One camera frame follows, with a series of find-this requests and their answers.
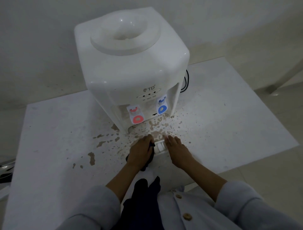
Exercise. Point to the person's right hand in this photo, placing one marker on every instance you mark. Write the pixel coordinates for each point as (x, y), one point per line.
(178, 151)

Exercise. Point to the person's left hand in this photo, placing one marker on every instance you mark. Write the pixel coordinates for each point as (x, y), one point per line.
(138, 151)

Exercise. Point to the person's left fingers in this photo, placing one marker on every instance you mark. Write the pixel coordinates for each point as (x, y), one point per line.
(148, 140)

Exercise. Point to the person's right fingers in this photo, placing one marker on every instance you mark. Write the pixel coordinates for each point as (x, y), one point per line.
(172, 141)

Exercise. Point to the black cleaning cloth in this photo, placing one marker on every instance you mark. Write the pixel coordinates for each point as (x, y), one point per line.
(149, 158)

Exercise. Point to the person's left forearm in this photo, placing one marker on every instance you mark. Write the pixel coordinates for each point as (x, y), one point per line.
(123, 180)

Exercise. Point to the person's right forearm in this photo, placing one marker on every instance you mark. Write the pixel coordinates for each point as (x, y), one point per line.
(203, 176)

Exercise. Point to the white drip tray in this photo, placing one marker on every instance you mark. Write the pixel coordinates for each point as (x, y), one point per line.
(160, 147)

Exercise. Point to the red hot water tap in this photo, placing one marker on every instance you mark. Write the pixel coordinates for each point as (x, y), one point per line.
(136, 116)

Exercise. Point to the blue cold water tap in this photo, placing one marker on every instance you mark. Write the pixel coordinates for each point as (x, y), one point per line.
(162, 106)

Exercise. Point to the dark navy scarf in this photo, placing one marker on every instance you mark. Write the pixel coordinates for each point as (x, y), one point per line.
(142, 203)

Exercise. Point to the white tabletop water dispenser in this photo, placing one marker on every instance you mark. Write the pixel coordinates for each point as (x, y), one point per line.
(132, 71)

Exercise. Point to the grey buttoned cardigan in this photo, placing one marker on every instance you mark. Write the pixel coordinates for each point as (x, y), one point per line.
(203, 210)

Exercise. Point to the white furniture leg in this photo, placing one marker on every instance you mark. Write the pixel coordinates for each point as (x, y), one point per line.
(284, 78)

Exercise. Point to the metal and black object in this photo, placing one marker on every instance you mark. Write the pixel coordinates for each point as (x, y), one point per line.
(6, 170)

